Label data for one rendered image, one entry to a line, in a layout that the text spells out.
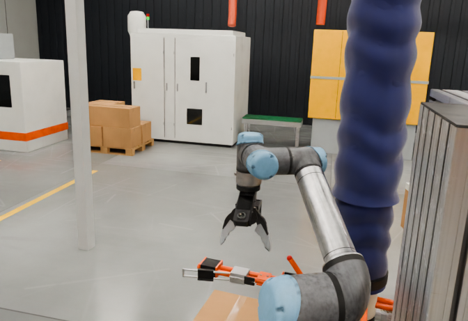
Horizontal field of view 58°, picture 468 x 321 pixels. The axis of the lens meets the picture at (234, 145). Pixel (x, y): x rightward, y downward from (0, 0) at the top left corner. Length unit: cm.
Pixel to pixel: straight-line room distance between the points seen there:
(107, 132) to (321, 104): 425
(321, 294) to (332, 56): 796
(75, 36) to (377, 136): 331
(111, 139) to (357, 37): 726
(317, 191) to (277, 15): 1114
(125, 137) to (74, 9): 436
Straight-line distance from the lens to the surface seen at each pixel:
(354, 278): 94
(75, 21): 427
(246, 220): 118
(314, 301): 89
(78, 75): 428
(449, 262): 67
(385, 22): 143
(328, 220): 103
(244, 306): 282
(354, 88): 146
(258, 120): 898
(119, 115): 826
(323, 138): 896
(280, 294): 87
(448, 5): 1230
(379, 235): 159
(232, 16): 871
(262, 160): 108
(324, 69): 873
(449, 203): 63
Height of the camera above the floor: 212
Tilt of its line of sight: 13 degrees down
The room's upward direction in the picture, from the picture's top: 2 degrees clockwise
